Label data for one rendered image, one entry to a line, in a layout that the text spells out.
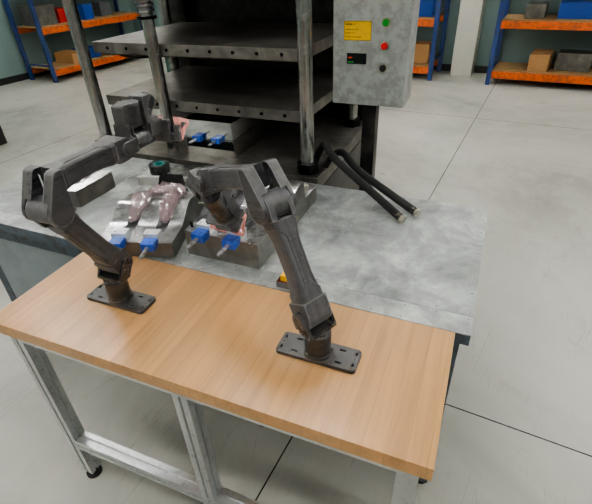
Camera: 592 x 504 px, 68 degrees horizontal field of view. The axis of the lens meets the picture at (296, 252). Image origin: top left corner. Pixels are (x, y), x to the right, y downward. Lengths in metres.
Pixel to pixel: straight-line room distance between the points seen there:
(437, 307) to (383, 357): 0.24
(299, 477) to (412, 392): 0.88
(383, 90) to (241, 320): 1.15
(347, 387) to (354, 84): 1.30
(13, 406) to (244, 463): 1.08
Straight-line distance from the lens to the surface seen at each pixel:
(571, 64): 7.23
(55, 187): 1.09
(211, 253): 1.44
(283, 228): 0.95
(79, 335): 1.30
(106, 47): 2.52
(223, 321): 1.21
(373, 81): 1.94
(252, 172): 0.95
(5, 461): 2.23
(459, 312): 1.26
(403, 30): 1.88
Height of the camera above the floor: 1.60
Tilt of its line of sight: 34 degrees down
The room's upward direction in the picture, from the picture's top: 3 degrees counter-clockwise
